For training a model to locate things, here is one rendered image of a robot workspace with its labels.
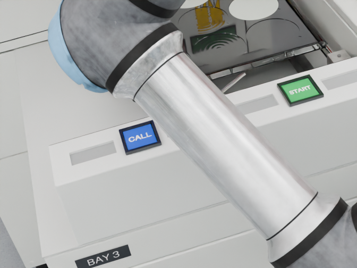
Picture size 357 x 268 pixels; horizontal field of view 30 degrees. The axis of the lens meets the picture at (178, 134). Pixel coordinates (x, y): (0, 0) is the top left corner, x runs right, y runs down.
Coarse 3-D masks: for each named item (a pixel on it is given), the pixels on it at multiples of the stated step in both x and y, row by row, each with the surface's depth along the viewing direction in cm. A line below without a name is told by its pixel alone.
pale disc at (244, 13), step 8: (240, 0) 138; (248, 0) 137; (256, 0) 137; (264, 0) 137; (272, 0) 136; (232, 8) 136; (240, 8) 136; (248, 8) 135; (256, 8) 135; (264, 8) 134; (272, 8) 134; (240, 16) 133; (248, 16) 133; (256, 16) 132; (264, 16) 132
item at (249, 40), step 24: (216, 0) 139; (192, 24) 134; (216, 24) 133; (240, 24) 131; (264, 24) 130; (288, 24) 129; (192, 48) 128; (216, 48) 127; (240, 48) 125; (264, 48) 124; (288, 48) 123
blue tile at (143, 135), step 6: (144, 126) 103; (150, 126) 103; (126, 132) 103; (132, 132) 102; (138, 132) 102; (144, 132) 102; (150, 132) 102; (126, 138) 102; (132, 138) 101; (138, 138) 101; (144, 138) 101; (150, 138) 101; (126, 144) 101; (132, 144) 100; (138, 144) 100; (144, 144) 100
